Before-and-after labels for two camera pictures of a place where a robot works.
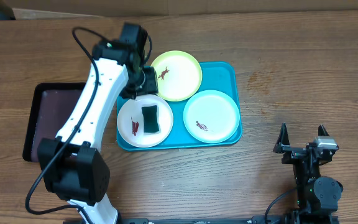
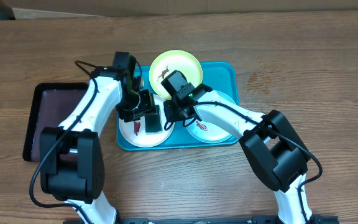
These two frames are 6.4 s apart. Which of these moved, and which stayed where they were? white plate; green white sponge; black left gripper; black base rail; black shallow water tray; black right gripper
Moved: black right gripper; black left gripper
Stayed: white plate; black shallow water tray; black base rail; green white sponge
